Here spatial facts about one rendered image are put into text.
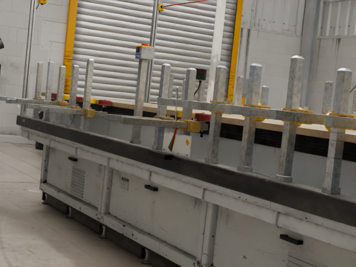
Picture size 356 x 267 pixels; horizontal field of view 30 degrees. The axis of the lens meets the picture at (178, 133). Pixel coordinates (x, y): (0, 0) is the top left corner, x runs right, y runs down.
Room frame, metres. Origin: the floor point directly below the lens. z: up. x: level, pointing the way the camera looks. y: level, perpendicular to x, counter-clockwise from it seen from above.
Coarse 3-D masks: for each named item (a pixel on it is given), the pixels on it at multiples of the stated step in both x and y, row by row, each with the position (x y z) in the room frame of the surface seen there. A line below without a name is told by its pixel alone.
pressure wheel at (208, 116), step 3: (195, 114) 3.08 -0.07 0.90; (198, 114) 3.06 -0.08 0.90; (201, 114) 3.05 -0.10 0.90; (204, 114) 3.05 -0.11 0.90; (207, 114) 3.05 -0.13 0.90; (210, 114) 3.07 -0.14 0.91; (195, 117) 3.07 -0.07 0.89; (198, 117) 3.06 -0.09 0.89; (201, 117) 3.05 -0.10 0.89; (204, 117) 3.05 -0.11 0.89; (207, 117) 3.05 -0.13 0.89; (210, 117) 3.06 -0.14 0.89; (198, 120) 3.06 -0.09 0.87; (201, 120) 3.05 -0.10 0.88; (204, 120) 3.05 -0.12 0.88; (207, 120) 3.05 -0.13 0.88; (204, 123) 3.08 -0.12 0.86; (201, 132) 3.08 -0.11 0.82; (201, 135) 3.08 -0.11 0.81
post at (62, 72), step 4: (60, 68) 4.59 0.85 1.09; (64, 68) 4.60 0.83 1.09; (60, 72) 4.58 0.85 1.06; (64, 72) 4.60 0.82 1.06; (60, 76) 4.59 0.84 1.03; (64, 76) 4.60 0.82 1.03; (60, 80) 4.59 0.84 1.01; (64, 80) 4.60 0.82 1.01; (60, 84) 4.59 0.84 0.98; (60, 88) 4.59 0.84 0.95; (60, 92) 4.59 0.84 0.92; (60, 96) 4.59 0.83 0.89; (60, 100) 4.59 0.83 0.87; (56, 116) 4.59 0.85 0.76; (60, 116) 4.60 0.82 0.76; (56, 120) 4.59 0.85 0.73; (60, 120) 4.60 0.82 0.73
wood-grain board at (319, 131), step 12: (132, 108) 3.93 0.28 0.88; (144, 108) 3.80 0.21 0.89; (156, 108) 3.67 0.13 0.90; (168, 108) 3.95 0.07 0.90; (180, 108) 4.45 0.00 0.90; (228, 120) 3.05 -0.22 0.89; (240, 120) 2.97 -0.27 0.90; (264, 120) 3.27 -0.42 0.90; (276, 120) 3.61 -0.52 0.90; (300, 132) 2.61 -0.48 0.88; (312, 132) 2.55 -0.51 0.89; (324, 132) 2.49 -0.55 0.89; (348, 132) 2.58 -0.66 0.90
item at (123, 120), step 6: (120, 120) 2.89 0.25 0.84; (126, 120) 2.88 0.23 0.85; (132, 120) 2.89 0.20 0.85; (138, 120) 2.91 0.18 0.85; (144, 120) 2.92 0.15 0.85; (150, 120) 2.94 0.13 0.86; (156, 120) 2.95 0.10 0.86; (162, 120) 2.97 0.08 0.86; (156, 126) 2.95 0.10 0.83; (162, 126) 2.97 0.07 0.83; (168, 126) 2.98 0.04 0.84; (174, 126) 3.00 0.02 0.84; (180, 126) 3.01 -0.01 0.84; (186, 126) 3.03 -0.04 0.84; (204, 126) 3.08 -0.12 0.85
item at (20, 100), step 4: (16, 100) 4.42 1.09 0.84; (20, 100) 4.42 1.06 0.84; (24, 100) 4.43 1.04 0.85; (28, 100) 4.44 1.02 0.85; (32, 100) 4.46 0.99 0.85; (36, 100) 4.47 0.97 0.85; (40, 100) 4.51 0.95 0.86; (40, 104) 4.48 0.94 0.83; (44, 104) 4.50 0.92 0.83; (48, 104) 4.51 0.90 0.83; (52, 104) 4.53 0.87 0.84; (56, 104) 4.54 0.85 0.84; (68, 104) 4.58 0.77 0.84; (76, 104) 4.61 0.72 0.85
